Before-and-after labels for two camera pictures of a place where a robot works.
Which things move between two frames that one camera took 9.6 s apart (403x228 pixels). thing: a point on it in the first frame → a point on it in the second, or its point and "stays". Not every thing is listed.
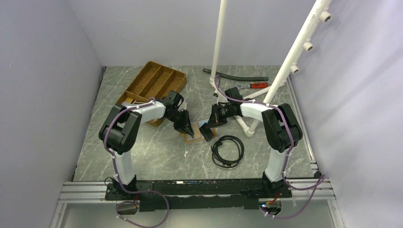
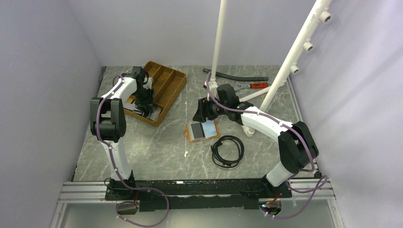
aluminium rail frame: [317, 189] stays
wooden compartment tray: [154, 81] stays
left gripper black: [185, 126] → [141, 105]
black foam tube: [237, 78] stays
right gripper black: [215, 119] → [203, 110]
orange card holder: [194, 133] stays
